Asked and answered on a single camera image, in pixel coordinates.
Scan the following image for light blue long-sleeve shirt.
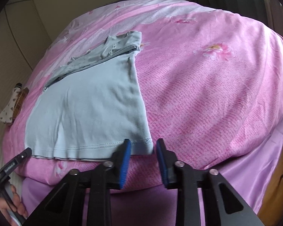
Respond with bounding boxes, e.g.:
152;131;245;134
24;31;153;161

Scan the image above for person's left hand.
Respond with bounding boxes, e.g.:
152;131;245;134
0;185;28;226

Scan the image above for purple bed sheet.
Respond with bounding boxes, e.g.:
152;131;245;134
21;108;283;226

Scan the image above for white patterned folded garment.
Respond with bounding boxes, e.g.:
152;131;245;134
0;83;22;124

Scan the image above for brown striped folded garment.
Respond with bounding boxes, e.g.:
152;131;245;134
12;87;29;121

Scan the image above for white wardrobe doors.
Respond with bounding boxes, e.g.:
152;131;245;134
0;0;54;132

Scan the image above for wooden bed frame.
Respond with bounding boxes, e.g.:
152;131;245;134
258;148;283;225

